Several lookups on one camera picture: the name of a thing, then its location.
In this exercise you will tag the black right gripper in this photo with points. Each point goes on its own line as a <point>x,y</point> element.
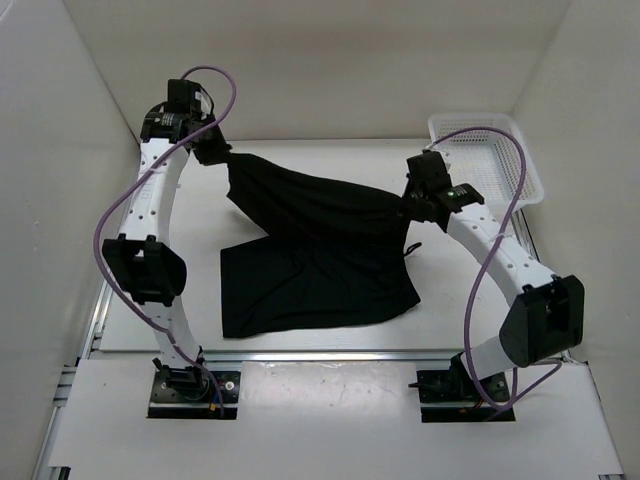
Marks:
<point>407,210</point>

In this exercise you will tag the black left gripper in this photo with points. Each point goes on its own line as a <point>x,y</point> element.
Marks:
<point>218,154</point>

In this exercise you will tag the black shorts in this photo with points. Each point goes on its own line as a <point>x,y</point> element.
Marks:
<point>333,254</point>

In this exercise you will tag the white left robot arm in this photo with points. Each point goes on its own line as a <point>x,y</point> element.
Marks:
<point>132,245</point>

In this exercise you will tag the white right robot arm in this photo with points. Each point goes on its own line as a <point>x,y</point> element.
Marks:
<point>546,311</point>

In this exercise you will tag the white plastic basket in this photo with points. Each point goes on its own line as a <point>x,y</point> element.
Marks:
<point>481,157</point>

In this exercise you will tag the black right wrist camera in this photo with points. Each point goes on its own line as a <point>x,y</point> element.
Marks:
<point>428,171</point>

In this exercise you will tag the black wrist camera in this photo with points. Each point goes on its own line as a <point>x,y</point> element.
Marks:
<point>187,97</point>
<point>428,171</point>

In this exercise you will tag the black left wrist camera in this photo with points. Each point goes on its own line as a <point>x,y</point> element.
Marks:
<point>187,97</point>

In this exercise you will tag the right aluminium side rail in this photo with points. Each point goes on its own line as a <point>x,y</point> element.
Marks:
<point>523,234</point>

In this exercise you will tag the aluminium side rail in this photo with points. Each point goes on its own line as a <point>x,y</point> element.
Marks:
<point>523,234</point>
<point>96,320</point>

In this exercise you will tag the left aluminium side rail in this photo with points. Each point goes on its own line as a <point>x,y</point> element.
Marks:
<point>96,320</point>

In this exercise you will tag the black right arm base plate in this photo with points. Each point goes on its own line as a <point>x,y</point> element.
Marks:
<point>449,396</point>

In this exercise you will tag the aluminium table edge rail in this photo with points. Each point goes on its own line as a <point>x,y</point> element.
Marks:
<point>411,355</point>

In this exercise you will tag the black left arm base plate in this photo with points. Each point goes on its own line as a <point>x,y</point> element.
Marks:
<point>189,394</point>

